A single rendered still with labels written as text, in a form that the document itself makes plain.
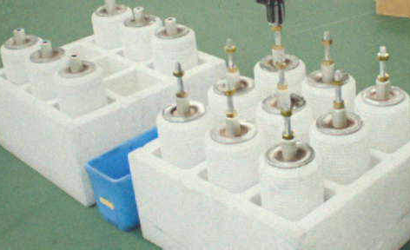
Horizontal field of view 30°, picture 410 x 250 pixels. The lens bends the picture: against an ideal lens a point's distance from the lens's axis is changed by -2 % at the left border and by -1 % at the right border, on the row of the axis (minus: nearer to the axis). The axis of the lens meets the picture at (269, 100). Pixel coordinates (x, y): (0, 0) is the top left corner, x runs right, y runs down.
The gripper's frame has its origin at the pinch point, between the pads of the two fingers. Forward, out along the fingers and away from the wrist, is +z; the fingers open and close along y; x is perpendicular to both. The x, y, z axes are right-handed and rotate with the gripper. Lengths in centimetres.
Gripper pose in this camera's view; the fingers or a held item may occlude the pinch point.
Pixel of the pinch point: (275, 13)
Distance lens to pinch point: 138.3
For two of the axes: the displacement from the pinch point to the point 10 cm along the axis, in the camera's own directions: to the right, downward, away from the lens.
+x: -7.1, -2.7, 6.5
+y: 7.0, -3.6, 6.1
